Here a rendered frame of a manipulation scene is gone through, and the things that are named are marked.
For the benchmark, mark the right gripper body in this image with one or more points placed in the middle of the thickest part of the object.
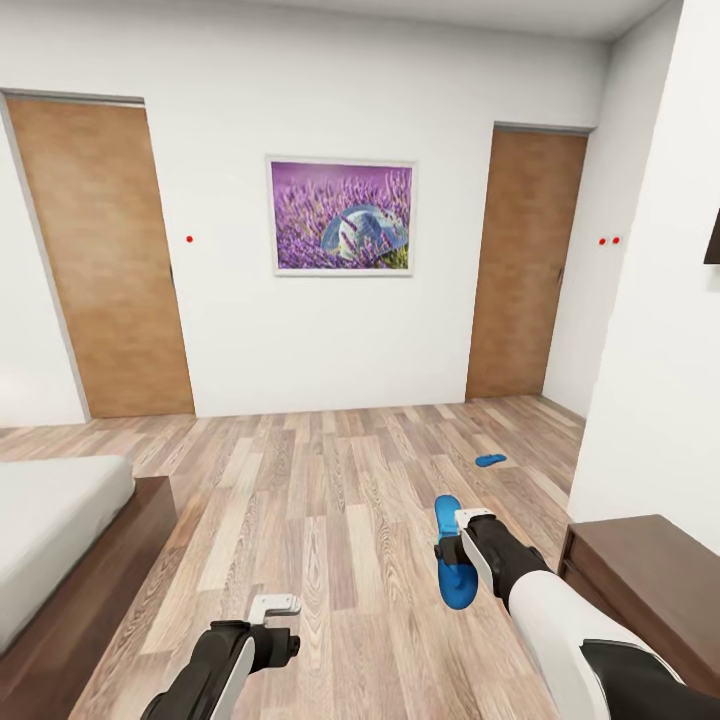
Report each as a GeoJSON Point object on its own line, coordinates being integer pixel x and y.
{"type": "Point", "coordinates": [452, 550]}

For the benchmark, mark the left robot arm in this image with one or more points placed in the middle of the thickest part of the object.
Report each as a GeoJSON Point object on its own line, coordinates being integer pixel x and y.
{"type": "Point", "coordinates": [209, 685]}

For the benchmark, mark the sliding door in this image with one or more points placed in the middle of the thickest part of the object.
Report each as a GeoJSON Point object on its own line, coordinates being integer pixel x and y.
{"type": "Point", "coordinates": [91, 171]}
{"type": "Point", "coordinates": [533, 185]}

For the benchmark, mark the painting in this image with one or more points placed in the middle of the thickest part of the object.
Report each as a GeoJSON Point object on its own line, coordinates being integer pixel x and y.
{"type": "Point", "coordinates": [339, 216]}

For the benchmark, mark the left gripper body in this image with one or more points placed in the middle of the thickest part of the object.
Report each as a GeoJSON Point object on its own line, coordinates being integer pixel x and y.
{"type": "Point", "coordinates": [274, 647]}

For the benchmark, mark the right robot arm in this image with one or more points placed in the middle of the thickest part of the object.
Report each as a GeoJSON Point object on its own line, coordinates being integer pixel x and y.
{"type": "Point", "coordinates": [593, 668]}

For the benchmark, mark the bed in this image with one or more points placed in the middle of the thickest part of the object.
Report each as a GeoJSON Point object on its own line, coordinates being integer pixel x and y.
{"type": "Point", "coordinates": [77, 538]}

